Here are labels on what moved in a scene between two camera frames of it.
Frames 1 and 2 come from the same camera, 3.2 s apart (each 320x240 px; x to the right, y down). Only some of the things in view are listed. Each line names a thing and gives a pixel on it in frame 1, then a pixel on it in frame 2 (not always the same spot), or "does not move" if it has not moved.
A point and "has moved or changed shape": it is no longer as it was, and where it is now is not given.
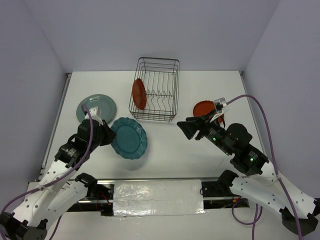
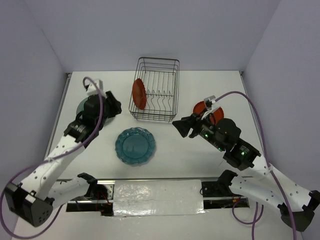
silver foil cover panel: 158,197 does not move
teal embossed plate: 131,140 has moved or changed shape
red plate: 139,93 does not move
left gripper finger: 106,141 -> 114,111
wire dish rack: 161,77 does not move
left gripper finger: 108,132 -> 112,101
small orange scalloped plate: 205,107 does not move
